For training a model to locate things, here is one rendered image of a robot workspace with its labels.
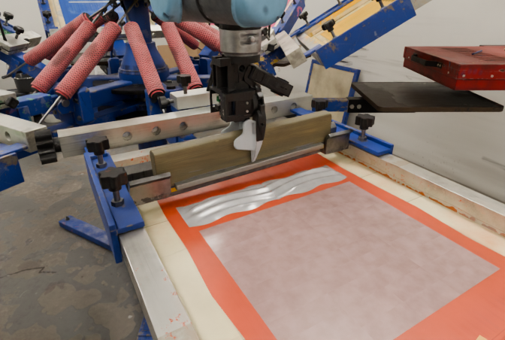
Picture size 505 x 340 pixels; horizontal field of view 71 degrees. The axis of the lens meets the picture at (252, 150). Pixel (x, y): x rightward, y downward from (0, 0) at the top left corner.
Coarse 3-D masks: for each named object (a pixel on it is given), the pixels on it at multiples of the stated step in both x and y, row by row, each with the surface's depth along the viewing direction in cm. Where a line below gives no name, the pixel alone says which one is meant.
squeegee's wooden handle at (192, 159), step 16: (320, 112) 79; (272, 128) 72; (288, 128) 74; (304, 128) 77; (320, 128) 79; (176, 144) 65; (192, 144) 65; (208, 144) 66; (224, 144) 68; (272, 144) 74; (288, 144) 76; (304, 144) 78; (160, 160) 62; (176, 160) 64; (192, 160) 65; (208, 160) 67; (224, 160) 69; (240, 160) 71; (176, 176) 65; (192, 176) 67
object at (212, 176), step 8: (312, 144) 79; (320, 144) 79; (288, 152) 76; (296, 152) 76; (304, 152) 77; (256, 160) 73; (264, 160) 73; (272, 160) 74; (232, 168) 70; (240, 168) 70; (248, 168) 71; (200, 176) 67; (208, 176) 67; (216, 176) 68; (224, 176) 69; (176, 184) 65; (184, 184) 65; (192, 184) 66
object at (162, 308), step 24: (168, 144) 83; (384, 168) 76; (408, 168) 72; (432, 192) 67; (456, 192) 63; (480, 216) 60; (504, 216) 57; (120, 240) 51; (144, 240) 51; (144, 264) 46; (144, 288) 42; (168, 288) 42; (144, 312) 42; (168, 312) 39; (168, 336) 36; (192, 336) 36
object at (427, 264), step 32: (320, 160) 84; (320, 192) 70; (352, 192) 70; (384, 192) 70; (320, 224) 60; (352, 224) 60; (384, 224) 60; (416, 224) 60; (352, 256) 53; (384, 256) 53; (416, 256) 53; (448, 256) 53; (480, 256) 53; (416, 288) 47; (448, 288) 47; (480, 288) 47; (448, 320) 42; (480, 320) 42
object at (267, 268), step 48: (192, 192) 70; (192, 240) 56; (240, 240) 56; (288, 240) 56; (240, 288) 47; (288, 288) 47; (336, 288) 47; (384, 288) 47; (288, 336) 40; (336, 336) 40; (384, 336) 40; (432, 336) 40
